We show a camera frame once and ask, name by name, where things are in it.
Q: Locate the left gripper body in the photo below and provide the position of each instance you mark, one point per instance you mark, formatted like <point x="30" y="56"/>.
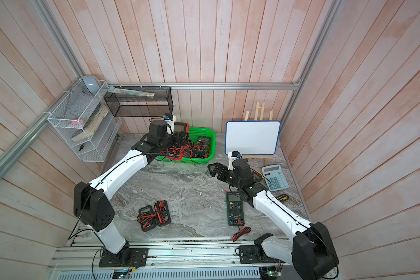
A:
<point x="175" y="140"/>

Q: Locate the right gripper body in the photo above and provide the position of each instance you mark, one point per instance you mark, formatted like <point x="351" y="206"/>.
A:
<point x="231" y="178"/>

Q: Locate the green DT9205A multimeter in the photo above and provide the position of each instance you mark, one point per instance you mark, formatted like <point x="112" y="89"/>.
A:
<point x="201" y="149"/>

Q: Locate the red ANENG multimeter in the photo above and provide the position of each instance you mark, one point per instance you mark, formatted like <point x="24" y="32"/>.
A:
<point x="181" y="126"/>

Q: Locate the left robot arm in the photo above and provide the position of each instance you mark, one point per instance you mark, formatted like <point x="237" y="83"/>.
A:
<point x="91" y="202"/>

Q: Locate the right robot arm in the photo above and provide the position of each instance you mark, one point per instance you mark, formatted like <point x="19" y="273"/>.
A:
<point x="308" y="247"/>

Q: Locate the green plastic basket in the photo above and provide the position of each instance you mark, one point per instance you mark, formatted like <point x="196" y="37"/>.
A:
<point x="184" y="154"/>

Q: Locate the green multimeter lower right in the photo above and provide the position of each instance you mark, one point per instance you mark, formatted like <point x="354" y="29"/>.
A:
<point x="235" y="211"/>

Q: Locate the small black multimeter right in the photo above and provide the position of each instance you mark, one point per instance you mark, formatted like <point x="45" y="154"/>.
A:
<point x="163" y="217"/>

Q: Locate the small black multimeter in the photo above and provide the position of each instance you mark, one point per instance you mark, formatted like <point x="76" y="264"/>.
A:
<point x="163" y="217"/>
<point x="147" y="218"/>

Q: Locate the paper in mesh basket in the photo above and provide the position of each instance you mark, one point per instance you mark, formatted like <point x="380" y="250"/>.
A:
<point x="119" y="90"/>

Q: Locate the small black multimeter left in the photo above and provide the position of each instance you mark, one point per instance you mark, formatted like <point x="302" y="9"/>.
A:
<point x="147" y="218"/>

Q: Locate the light blue calculator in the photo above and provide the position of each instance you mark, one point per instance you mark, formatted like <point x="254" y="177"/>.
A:
<point x="275" y="178"/>

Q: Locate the blue framed whiteboard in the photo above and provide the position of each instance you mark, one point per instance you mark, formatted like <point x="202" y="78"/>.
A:
<point x="252" y="137"/>

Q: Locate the yellow black utility knife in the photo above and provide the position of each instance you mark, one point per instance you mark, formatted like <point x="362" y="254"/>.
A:
<point x="282" y="198"/>

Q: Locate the grey computer mouse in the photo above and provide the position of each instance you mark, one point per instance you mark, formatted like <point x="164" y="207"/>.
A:
<point x="92" y="83"/>

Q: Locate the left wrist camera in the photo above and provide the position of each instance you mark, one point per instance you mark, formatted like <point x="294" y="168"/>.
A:
<point x="170" y="119"/>

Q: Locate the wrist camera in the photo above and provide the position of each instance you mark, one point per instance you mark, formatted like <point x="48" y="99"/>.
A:
<point x="170" y="119"/>
<point x="234" y="155"/>

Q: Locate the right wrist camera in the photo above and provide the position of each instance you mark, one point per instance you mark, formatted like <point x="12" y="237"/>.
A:
<point x="234" y="155"/>

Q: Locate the black mesh wall basket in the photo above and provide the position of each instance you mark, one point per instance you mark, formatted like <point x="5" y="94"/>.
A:
<point x="123" y="105"/>

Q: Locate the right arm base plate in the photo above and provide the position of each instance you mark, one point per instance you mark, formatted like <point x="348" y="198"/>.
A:
<point x="253" y="255"/>

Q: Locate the book on wire shelf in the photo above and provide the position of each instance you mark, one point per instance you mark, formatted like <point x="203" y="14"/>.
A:
<point x="91" y="126"/>

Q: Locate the white wire wall shelf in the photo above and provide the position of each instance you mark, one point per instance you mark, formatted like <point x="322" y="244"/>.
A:
<point x="74" y="111"/>

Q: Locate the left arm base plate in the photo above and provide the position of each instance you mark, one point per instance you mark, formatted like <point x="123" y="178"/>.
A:
<point x="127" y="257"/>

